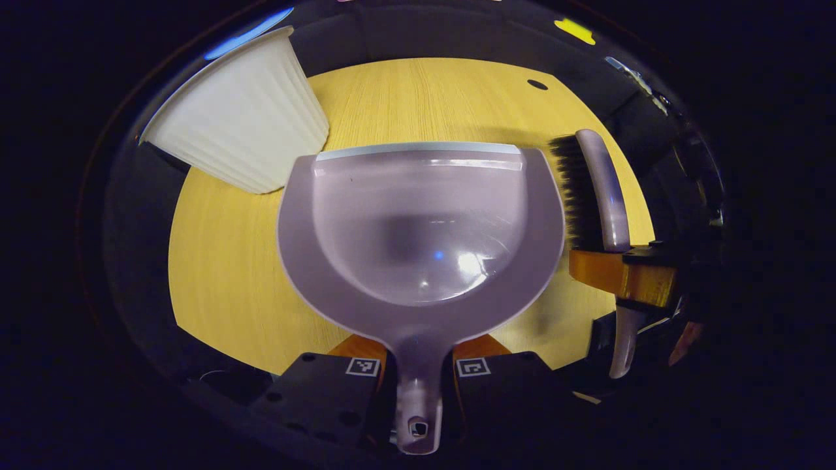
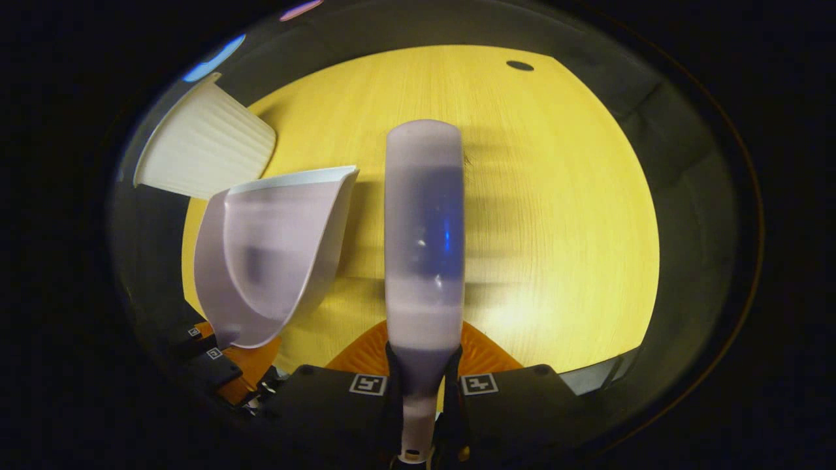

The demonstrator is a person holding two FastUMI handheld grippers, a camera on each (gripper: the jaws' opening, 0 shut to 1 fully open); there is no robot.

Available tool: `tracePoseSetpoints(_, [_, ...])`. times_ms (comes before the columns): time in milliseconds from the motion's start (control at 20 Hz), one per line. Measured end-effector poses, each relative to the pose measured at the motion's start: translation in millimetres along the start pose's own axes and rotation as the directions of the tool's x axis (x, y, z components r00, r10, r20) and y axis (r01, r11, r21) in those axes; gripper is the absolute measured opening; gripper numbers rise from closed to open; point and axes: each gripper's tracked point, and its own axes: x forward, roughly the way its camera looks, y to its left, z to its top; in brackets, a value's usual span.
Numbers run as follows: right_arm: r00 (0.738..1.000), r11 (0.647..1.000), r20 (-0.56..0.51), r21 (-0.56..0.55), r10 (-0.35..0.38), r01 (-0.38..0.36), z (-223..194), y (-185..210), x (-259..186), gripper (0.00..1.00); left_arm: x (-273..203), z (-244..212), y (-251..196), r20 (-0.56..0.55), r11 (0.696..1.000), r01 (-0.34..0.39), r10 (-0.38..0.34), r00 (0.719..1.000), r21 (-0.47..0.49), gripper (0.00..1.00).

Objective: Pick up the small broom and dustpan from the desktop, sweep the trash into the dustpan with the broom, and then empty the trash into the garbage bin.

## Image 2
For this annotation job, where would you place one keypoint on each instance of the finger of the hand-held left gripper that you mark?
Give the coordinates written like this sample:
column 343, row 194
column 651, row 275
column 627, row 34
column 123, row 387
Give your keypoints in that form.
column 215, row 369
column 189, row 336

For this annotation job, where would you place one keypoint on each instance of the lilac dustpan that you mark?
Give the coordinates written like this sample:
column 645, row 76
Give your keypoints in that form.
column 268, row 261

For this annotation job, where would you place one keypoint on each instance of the white ribbed garbage bin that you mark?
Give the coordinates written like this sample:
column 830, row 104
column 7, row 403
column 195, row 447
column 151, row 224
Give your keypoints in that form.
column 209, row 143

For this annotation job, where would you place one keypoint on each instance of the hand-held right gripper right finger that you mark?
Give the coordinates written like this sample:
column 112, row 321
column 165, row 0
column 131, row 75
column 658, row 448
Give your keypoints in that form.
column 516, row 405

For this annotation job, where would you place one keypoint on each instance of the wooden desktop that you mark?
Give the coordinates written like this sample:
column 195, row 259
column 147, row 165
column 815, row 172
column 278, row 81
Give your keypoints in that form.
column 555, row 196

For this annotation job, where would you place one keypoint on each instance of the small lilac broom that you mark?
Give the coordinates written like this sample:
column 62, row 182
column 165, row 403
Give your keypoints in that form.
column 424, row 248

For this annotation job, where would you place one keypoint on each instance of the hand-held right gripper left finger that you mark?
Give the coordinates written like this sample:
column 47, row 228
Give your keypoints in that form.
column 320, row 405

